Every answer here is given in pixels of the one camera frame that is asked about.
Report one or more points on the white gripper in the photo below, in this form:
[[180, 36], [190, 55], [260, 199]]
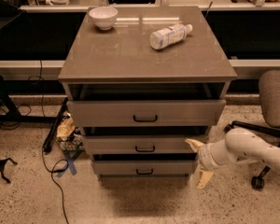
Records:
[[204, 157]]

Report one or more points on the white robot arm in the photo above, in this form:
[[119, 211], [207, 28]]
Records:
[[239, 146]]

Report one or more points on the grey drawer cabinet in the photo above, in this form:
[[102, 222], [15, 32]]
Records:
[[120, 65]]

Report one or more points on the grey top drawer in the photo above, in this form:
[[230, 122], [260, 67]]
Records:
[[145, 113]]

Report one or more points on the grey office chair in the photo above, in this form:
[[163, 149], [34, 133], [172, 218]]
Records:
[[269, 96]]

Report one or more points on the blue tape cross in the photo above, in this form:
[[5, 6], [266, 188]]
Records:
[[70, 156]]

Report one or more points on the white plastic bottle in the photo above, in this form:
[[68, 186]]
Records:
[[170, 35]]

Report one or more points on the snack bags on floor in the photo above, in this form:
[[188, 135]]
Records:
[[68, 134]]

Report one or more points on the black power strip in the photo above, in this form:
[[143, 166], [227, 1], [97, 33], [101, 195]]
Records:
[[46, 145]]

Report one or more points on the white ceramic bowl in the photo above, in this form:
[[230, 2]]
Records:
[[103, 18]]

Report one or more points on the black table leg frame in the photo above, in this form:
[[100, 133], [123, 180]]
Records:
[[13, 114]]

